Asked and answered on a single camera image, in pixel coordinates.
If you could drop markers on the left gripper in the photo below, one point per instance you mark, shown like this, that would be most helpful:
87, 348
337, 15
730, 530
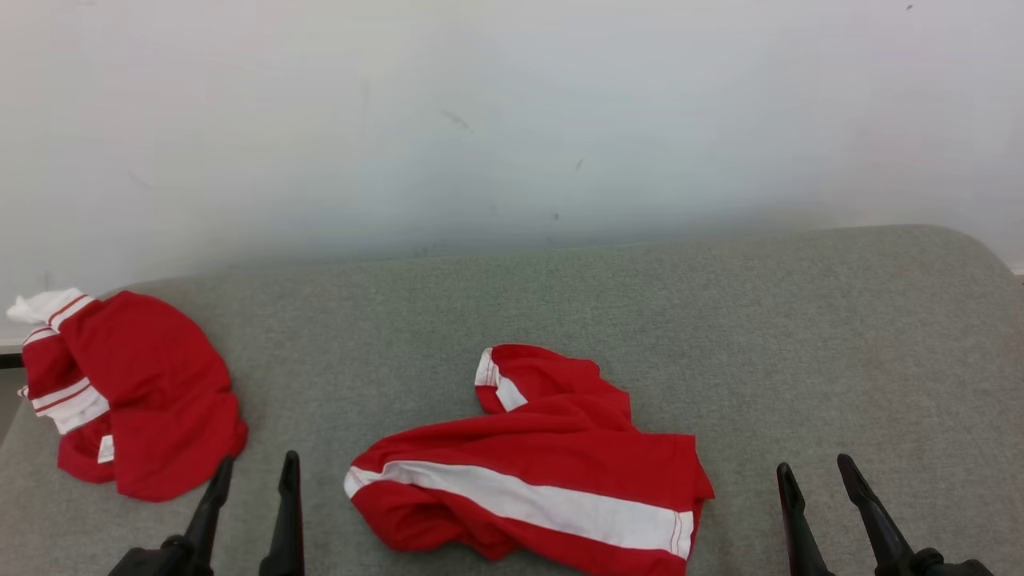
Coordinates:
156, 562

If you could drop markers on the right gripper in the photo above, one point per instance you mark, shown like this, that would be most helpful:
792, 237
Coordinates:
948, 567

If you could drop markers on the red jersey with white sleeves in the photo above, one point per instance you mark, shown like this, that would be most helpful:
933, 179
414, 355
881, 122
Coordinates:
152, 384

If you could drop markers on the red shorts with white stripe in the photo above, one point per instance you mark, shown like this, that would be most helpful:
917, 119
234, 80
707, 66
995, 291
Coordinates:
560, 448

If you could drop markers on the white wall baseboard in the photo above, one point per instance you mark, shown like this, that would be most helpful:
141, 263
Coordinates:
8, 346

